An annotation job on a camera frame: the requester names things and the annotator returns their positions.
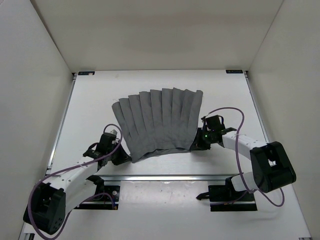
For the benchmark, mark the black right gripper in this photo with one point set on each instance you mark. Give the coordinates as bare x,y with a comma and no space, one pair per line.
197,144

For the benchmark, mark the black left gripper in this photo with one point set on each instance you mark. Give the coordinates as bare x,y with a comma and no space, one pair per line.
124,157

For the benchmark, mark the grey pleated skirt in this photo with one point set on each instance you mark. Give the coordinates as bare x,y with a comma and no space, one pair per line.
159,122

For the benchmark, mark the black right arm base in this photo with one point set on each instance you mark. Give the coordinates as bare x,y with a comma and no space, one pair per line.
224,198

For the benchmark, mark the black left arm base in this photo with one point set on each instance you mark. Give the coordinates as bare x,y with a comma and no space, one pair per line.
106,197

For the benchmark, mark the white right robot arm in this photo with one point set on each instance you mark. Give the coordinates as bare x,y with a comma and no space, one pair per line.
271,167

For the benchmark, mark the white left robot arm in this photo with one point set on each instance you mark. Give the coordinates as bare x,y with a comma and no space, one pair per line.
53,198

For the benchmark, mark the blue right corner label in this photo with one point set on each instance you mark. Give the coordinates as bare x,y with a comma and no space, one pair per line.
234,71

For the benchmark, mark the blue corner label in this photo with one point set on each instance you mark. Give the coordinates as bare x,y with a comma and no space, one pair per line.
86,73
234,71

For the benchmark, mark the blue left corner label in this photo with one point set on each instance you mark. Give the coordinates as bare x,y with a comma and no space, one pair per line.
86,73

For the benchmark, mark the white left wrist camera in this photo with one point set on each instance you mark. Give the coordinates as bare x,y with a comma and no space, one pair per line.
114,132

